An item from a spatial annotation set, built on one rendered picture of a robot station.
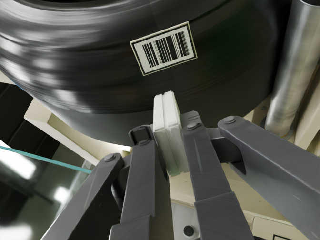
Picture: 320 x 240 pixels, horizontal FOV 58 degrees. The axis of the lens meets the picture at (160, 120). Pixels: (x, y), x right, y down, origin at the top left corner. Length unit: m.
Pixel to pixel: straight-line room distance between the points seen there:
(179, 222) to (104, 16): 0.75
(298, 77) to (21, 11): 0.35
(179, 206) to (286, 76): 0.66
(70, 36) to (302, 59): 0.26
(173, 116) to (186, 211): 0.82
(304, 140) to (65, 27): 0.40
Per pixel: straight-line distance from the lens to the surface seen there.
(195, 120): 0.17
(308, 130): 0.50
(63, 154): 11.85
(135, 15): 0.32
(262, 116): 0.62
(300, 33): 0.35
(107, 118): 0.39
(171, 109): 0.17
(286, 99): 0.46
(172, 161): 0.16
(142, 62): 0.30
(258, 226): 0.91
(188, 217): 0.97
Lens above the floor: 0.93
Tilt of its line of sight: 19 degrees up
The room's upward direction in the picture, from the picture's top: 79 degrees counter-clockwise
